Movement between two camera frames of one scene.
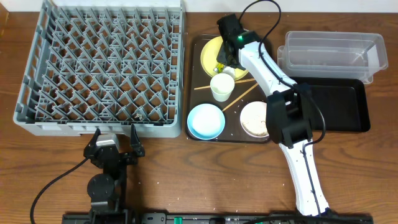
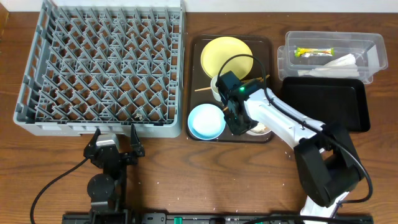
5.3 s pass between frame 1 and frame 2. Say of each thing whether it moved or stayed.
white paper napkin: moved
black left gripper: stayed
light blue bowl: stayed
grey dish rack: stayed
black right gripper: moved
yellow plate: stayed
